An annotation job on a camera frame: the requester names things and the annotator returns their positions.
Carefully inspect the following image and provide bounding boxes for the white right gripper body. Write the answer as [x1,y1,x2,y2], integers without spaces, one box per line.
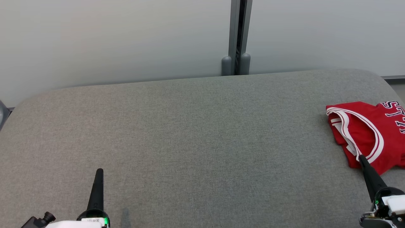
[359,187,405,228]

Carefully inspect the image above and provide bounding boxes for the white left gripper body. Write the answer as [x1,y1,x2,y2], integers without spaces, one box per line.
[46,209,110,228]

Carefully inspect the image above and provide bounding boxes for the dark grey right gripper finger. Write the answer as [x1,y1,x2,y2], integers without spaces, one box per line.
[359,155,387,201]

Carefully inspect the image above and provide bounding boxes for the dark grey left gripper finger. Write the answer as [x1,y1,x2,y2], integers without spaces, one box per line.
[87,168,104,212]

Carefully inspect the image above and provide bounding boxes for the red white basketball jersey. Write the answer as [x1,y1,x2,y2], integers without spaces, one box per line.
[326,101,405,175]

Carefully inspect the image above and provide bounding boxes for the grey partition base rail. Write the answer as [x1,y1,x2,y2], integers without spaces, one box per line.
[381,75,405,84]

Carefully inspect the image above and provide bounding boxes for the grey partition post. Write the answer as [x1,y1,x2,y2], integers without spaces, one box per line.
[221,0,241,76]
[240,0,253,75]

